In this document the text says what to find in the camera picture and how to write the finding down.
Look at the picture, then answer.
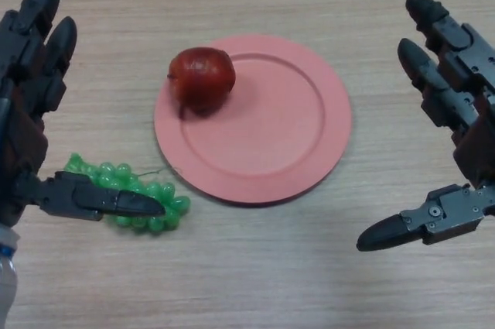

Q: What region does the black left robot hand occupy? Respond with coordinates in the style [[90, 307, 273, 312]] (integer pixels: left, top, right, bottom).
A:
[[0, 0, 166, 228]]

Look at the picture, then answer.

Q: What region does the green grape bunch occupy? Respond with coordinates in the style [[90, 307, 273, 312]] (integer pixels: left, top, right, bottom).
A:
[[61, 153, 192, 236]]

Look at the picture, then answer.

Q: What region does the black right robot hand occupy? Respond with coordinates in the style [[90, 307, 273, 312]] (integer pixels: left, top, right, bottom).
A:
[[355, 0, 495, 252]]

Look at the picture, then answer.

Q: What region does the red apple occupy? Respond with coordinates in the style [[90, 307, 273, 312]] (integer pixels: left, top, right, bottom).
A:
[[167, 46, 237, 117]]

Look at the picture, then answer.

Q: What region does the pink round plate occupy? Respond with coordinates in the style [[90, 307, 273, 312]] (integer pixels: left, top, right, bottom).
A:
[[153, 33, 353, 207]]

